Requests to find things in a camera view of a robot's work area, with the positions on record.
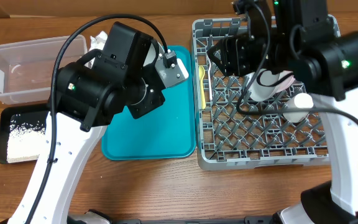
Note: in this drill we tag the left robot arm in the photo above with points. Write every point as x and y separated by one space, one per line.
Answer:
129 72

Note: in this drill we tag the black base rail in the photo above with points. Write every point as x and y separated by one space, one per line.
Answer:
191 221

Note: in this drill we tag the black plastic tray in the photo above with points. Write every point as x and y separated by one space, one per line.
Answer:
5 122

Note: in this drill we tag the grey dishwasher rack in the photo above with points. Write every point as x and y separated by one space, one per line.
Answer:
229 140

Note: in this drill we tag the pile of white rice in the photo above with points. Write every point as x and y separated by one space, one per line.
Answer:
26 133

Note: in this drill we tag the white plastic fork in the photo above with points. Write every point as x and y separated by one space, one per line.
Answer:
209 79

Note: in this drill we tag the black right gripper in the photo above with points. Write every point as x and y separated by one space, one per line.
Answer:
228 56

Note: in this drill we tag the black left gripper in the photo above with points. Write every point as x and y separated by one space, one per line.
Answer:
150 102

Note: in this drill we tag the grey bowl of rice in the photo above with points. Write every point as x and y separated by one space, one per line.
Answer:
152 53

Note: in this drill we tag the crumpled white napkin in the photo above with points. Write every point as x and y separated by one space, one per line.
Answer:
99 41

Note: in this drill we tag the white cup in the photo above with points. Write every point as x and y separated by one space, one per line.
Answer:
299 101

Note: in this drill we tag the clear plastic bin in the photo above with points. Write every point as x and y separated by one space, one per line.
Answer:
26 69

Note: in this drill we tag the white round plate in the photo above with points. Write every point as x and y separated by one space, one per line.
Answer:
288 79

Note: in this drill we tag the teal serving tray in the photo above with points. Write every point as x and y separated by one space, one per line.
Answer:
167 132

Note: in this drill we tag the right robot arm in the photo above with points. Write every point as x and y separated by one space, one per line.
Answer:
299 37

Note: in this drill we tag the grey round plate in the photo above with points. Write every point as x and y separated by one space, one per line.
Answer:
263 92

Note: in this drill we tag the yellow plastic spoon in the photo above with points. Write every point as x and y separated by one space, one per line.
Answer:
201 78

